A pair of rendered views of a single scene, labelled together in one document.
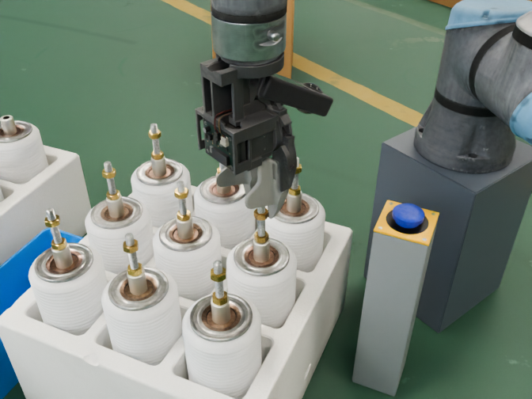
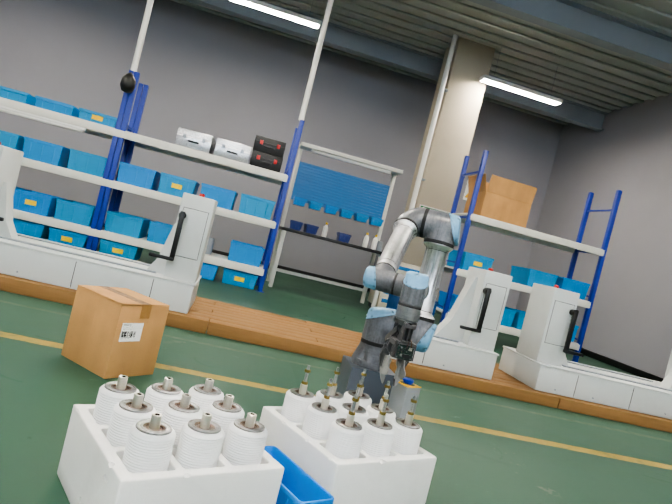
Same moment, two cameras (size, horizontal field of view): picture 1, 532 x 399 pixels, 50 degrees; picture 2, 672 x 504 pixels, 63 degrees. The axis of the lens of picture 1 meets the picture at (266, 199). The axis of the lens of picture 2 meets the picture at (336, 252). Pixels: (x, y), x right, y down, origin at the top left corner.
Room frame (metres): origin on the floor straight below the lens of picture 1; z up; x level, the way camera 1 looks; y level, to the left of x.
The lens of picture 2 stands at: (0.00, 1.66, 0.73)
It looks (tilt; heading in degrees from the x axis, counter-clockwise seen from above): 1 degrees down; 298
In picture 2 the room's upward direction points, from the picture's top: 14 degrees clockwise
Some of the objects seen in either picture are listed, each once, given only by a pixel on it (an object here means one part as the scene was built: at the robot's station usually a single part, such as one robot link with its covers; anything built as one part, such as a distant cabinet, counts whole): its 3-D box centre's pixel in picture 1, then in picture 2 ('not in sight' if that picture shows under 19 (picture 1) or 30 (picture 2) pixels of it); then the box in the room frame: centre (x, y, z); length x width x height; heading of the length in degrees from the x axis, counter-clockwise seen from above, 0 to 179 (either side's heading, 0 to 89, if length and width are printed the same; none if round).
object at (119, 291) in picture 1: (138, 288); (379, 424); (0.52, 0.16, 0.25); 0.08 x 0.08 x 0.01
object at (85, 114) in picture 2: not in sight; (102, 121); (5.24, -2.26, 1.38); 0.50 x 0.38 x 0.11; 130
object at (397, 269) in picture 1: (391, 305); (396, 427); (0.58, -0.18, 0.16); 0.07 x 0.07 x 0.31; 66
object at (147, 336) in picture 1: (147, 336); (371, 454); (0.52, 0.16, 0.16); 0.10 x 0.10 x 0.18
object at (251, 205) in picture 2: not in sight; (256, 207); (3.82, -3.37, 0.90); 0.50 x 0.38 x 0.21; 128
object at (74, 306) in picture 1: (77, 309); (340, 456); (0.57, 0.27, 0.16); 0.10 x 0.10 x 0.18
